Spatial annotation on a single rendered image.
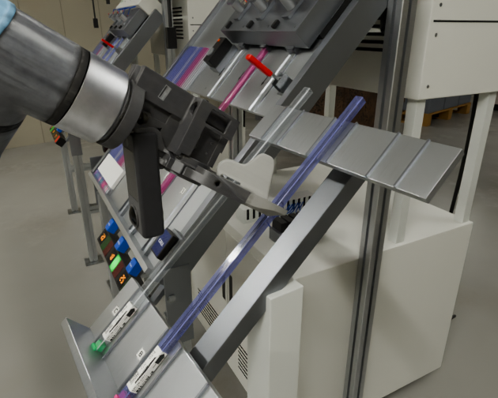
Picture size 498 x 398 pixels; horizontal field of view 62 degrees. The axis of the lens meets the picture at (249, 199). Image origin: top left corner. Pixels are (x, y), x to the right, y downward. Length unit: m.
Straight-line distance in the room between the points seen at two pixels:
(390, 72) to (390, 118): 0.09
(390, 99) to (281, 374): 0.58
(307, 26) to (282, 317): 0.54
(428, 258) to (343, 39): 0.70
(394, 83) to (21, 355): 1.61
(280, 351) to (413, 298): 0.76
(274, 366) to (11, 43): 0.52
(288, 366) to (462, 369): 1.20
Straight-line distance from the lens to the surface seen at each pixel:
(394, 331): 1.37
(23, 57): 0.38
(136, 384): 0.58
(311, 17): 0.88
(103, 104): 0.39
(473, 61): 1.18
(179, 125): 0.44
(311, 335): 1.12
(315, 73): 0.84
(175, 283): 0.78
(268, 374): 0.67
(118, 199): 1.16
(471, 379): 1.80
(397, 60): 0.93
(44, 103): 0.39
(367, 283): 1.09
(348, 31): 0.89
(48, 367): 1.81
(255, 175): 0.45
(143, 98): 0.41
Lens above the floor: 1.15
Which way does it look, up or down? 22 degrees down
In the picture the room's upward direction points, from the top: straight up
